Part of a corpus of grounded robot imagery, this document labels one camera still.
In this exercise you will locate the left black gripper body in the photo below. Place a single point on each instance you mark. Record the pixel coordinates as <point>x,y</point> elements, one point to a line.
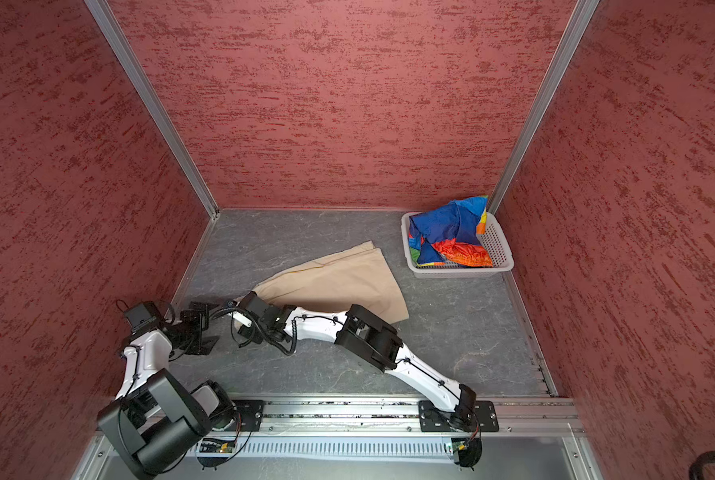
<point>189,335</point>

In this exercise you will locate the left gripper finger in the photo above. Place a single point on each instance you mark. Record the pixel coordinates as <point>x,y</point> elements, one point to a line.
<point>201,312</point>
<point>201,346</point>

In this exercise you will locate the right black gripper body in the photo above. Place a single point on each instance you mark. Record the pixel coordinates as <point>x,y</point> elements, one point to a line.
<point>260,331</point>

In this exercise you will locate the beige drawstring shorts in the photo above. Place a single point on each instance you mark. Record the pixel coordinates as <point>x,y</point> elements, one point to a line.
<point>332,283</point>

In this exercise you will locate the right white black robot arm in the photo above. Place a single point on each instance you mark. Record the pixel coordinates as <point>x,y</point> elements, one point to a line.
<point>367,337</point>

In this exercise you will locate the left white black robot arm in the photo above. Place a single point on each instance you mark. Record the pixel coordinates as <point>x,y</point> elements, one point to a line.
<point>154,420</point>

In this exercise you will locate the colourful blue orange shorts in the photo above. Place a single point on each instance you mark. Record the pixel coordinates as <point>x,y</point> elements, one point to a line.
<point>450,233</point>

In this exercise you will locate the left small circuit board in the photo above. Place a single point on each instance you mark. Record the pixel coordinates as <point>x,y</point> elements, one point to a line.
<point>216,446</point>

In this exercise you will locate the small circuit board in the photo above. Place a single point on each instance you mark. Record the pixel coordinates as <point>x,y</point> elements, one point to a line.
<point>466,447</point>
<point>216,446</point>

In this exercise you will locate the left corner aluminium profile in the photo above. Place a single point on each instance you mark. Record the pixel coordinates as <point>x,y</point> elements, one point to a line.
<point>111,30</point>

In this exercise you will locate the corner aluminium profile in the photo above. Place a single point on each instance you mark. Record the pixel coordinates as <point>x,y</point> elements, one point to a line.
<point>111,30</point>
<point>578,22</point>

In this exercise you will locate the right small circuit board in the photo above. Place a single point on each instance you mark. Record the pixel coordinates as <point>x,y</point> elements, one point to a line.
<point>466,447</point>

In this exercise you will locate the white perforated plastic basket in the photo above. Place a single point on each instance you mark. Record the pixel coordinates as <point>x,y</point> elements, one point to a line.
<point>493,241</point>

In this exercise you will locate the right corner aluminium profile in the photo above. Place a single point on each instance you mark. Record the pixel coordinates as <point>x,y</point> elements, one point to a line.
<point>578,22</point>

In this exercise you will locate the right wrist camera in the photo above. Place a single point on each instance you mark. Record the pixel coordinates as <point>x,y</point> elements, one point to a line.
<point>240,319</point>

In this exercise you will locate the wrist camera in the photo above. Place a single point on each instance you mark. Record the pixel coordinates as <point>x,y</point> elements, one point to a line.
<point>240,319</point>
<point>143,317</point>

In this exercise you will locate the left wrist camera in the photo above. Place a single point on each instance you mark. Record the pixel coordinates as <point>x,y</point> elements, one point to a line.
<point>143,317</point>

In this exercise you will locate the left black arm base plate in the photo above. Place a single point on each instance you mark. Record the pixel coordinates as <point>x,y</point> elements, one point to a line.
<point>246,415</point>

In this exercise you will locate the aluminium mounting rail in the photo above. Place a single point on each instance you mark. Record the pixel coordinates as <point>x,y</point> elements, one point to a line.
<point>396,416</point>

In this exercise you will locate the white slotted cable duct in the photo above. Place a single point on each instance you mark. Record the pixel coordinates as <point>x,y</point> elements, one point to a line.
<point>400,449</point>

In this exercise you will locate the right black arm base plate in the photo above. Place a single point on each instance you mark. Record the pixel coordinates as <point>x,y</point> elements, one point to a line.
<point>477,417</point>

